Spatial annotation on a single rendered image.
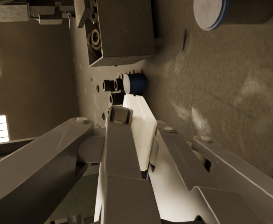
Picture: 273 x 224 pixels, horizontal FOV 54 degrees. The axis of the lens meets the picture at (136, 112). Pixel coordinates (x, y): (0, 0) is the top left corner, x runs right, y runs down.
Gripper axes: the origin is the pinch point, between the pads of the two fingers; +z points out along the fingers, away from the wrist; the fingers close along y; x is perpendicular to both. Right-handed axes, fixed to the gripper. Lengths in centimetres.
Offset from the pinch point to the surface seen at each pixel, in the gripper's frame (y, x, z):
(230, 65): 91, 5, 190
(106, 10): -16, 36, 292
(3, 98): -350, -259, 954
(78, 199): -12, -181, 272
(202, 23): 51, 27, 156
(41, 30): -264, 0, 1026
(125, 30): 8, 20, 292
